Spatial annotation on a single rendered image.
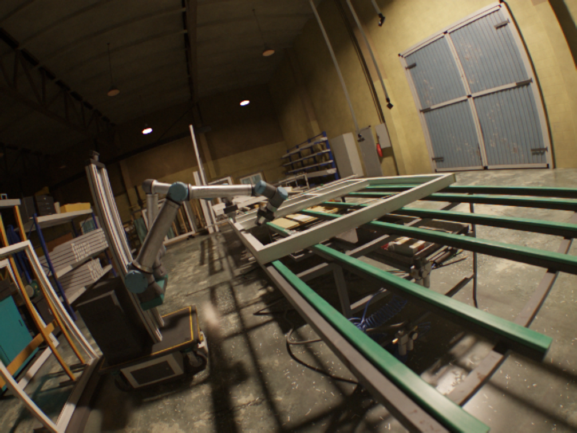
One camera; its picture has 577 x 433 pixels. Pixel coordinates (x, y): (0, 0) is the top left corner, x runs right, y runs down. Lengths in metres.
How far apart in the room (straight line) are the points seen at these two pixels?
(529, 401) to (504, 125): 6.33
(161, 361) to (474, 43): 8.06
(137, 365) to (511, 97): 7.75
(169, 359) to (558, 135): 7.42
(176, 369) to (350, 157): 10.50
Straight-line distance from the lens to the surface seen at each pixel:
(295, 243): 1.21
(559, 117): 6.77
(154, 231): 1.58
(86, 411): 2.49
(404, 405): 0.47
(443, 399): 0.46
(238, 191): 1.77
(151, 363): 2.06
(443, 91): 7.96
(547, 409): 1.55
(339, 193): 2.47
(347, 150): 11.31
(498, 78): 7.11
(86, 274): 5.70
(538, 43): 6.94
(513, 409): 1.50
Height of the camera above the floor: 1.25
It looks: 10 degrees down
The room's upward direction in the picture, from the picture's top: 17 degrees counter-clockwise
